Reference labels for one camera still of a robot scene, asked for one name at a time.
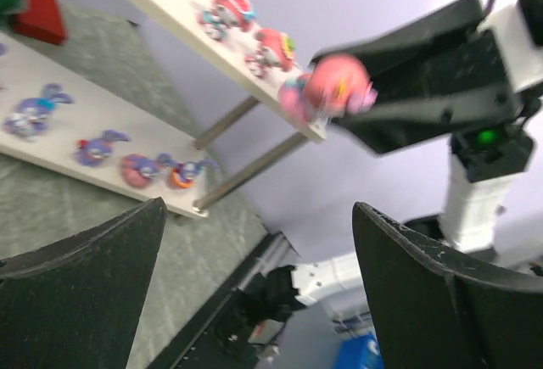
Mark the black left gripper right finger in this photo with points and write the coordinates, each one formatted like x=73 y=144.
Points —
x=434 y=307

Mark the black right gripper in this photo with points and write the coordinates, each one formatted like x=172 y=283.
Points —
x=470 y=97

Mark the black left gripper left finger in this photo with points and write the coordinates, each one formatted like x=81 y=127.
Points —
x=76 y=303

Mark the pink bunny flower ring toy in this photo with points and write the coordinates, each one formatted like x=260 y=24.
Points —
x=338 y=85

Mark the pink cup toy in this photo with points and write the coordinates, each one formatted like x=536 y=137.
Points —
x=274 y=50

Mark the small purple bunny head toy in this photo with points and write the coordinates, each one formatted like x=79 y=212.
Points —
x=95 y=151

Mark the purple bunny blue ears toy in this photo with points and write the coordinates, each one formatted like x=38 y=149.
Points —
x=30 y=115

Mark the pink striped bunny toy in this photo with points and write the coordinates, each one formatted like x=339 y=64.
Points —
x=224 y=15

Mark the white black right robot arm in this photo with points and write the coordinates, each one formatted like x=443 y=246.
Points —
x=467 y=222

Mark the white wooden two-tier shelf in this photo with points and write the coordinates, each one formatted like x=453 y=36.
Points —
x=108 y=51

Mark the blue box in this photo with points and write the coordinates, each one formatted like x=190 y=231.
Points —
x=362 y=352

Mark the red box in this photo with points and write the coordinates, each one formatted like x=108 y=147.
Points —
x=41 y=21

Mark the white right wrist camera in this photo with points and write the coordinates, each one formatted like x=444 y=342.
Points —
x=520 y=54

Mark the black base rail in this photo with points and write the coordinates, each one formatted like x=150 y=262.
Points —
x=242 y=322

